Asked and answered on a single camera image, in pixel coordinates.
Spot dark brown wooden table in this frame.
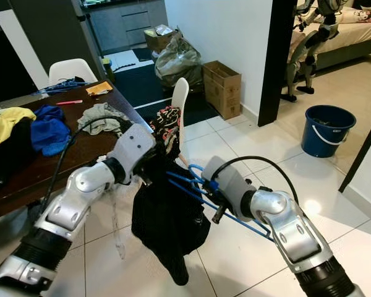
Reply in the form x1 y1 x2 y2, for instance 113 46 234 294
0 80 137 222

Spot orange packet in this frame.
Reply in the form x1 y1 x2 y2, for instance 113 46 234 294
85 82 113 97

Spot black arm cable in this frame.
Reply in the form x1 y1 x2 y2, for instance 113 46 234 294
40 116 130 211
210 155 301 205

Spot yellow garment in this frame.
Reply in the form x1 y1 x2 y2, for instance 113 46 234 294
0 106 36 149

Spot grey humanoid robot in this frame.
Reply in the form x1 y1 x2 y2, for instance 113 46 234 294
280 0 356 103

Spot bright blue garment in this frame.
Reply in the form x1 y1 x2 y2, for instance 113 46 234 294
32 104 72 157

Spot filled cardboard box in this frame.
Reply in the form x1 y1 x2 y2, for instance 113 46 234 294
144 25 180 53

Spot grey shorts with printed waistband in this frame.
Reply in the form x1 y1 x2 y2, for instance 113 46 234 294
77 103 130 138

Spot black red patterned cloth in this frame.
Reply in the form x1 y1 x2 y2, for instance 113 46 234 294
150 105 182 158

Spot white plastic chair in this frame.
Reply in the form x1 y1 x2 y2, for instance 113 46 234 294
170 77 190 134
48 58 98 87

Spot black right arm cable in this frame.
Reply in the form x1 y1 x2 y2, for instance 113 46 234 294
210 155 301 205

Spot open cardboard box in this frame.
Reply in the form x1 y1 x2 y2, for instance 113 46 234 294
202 60 243 120

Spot green bottle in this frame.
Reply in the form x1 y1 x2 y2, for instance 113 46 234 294
102 57 113 78

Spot dark floor rug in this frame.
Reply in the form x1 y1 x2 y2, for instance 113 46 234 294
114 48 217 127

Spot grey kitchen cabinet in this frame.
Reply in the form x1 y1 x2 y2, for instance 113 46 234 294
87 0 166 55

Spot black garment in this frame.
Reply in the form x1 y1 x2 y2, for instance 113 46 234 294
0 127 35 186

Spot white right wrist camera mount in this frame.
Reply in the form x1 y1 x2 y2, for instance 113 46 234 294
201 156 257 220

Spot blue plastic bucket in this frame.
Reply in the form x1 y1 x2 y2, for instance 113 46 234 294
301 105 357 158

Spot bed with cream bedding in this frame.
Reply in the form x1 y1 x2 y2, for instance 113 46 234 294
291 5 371 70

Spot dark navy knit garment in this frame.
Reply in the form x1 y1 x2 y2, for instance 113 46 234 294
131 162 211 286

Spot blue plastic hanger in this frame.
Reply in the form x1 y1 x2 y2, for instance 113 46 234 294
167 164 276 242
38 77 87 95

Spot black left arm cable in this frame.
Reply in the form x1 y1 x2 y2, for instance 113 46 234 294
40 116 130 211

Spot white striped floor mat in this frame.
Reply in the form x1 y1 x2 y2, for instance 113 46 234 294
105 49 152 74

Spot grey green rubbish bag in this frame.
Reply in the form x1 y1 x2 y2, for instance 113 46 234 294
155 31 203 88

